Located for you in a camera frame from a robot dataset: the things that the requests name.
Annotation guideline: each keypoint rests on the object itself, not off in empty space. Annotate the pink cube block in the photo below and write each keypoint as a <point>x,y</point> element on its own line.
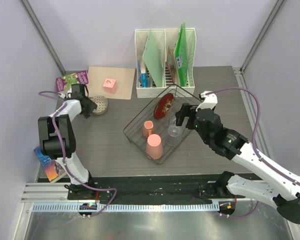
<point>110,86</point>

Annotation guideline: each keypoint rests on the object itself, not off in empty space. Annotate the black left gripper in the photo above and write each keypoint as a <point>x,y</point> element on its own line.
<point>92,106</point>

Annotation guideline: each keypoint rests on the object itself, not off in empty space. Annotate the white file organizer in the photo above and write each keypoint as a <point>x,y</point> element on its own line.
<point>165,38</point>

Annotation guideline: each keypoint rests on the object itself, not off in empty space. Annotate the blue booklet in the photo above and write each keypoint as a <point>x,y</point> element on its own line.
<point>142,73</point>

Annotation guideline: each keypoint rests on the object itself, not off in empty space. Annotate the illustrated book in organizer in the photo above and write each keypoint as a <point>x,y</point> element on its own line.
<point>171,65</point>

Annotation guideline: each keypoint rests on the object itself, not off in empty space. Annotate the blue Jane Eyre book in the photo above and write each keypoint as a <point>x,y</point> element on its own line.
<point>52,169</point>

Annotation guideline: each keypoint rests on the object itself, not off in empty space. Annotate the pink ceramic mug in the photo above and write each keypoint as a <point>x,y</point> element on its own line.
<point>148,128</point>

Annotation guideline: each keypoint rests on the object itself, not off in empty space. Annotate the black wire dish rack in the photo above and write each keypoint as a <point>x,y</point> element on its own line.
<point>133,131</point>

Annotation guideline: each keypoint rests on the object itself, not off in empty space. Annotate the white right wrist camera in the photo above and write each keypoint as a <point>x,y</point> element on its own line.
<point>208,100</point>

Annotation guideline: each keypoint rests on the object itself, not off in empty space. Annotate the brown patterned ceramic bowl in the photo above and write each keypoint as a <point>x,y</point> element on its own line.
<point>102,104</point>

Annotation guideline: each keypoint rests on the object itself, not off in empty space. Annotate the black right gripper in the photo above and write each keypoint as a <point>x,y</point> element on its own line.
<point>185,111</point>

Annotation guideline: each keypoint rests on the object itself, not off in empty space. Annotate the light green folder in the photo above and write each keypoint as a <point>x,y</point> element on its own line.
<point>152,59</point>

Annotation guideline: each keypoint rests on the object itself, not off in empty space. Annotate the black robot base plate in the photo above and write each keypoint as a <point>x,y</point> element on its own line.
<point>152,190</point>

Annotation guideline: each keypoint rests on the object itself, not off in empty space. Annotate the bright green mesh folder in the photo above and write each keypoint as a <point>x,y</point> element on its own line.
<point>181,57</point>

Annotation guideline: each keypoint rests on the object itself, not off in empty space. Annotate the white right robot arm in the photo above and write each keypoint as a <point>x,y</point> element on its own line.
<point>281,188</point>

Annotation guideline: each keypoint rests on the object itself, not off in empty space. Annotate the purple paperback book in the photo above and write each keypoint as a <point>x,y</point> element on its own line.
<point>65,82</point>

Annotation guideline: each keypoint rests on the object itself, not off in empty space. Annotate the red floral lacquer plate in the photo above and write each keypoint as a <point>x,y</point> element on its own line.
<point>163,106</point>

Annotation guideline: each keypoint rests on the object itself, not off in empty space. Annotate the white slotted cable duct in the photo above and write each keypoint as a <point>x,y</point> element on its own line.
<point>86,207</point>

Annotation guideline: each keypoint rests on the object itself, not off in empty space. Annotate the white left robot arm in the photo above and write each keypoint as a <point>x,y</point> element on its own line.
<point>56,135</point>

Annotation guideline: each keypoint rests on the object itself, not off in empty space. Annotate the brown cardboard sheet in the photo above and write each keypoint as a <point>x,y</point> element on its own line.
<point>123,76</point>

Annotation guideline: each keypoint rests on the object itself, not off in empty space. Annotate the pink plastic tumbler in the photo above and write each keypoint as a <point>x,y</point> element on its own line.
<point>154,147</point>

